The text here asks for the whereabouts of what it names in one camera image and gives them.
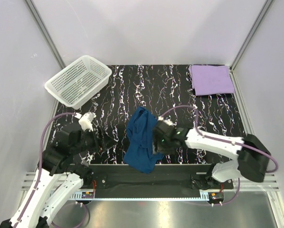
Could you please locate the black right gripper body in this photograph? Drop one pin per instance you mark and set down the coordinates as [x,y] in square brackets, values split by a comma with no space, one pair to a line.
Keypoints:
[164,146]

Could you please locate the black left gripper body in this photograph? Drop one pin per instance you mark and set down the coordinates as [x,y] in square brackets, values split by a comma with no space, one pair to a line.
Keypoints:
[90,141]

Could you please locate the blue t shirt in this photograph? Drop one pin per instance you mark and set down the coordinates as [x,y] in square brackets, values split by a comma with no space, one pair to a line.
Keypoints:
[139,154]

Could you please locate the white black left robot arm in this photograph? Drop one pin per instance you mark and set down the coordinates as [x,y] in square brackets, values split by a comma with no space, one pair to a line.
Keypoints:
[57,177]

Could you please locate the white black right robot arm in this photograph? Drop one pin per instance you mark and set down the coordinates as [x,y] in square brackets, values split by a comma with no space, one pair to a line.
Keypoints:
[248,156]

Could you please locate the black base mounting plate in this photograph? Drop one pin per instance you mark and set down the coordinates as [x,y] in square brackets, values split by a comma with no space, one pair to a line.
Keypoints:
[164,177]

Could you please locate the white plastic mesh basket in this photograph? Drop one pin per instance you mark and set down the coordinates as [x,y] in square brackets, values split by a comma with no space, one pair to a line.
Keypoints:
[79,81]

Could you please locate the folded purple t shirt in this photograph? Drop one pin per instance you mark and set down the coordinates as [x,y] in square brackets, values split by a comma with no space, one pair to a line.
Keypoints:
[210,80]

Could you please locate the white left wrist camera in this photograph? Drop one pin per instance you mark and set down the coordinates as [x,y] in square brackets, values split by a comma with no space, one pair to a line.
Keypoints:
[86,121]

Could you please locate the white slotted cable duct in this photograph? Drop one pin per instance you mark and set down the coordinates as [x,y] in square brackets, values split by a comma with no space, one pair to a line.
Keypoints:
[193,195]

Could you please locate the aluminium front rail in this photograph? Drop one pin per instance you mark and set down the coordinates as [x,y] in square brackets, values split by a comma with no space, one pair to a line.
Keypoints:
[269,184]

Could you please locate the left aluminium frame post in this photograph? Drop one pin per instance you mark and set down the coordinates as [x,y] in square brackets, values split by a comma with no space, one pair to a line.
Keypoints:
[44,31]

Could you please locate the aluminium frame post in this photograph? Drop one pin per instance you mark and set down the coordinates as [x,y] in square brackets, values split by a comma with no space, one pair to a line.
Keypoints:
[256,25]
[44,31]

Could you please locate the right aluminium frame post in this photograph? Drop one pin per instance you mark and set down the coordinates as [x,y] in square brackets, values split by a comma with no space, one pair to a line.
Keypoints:
[256,25]

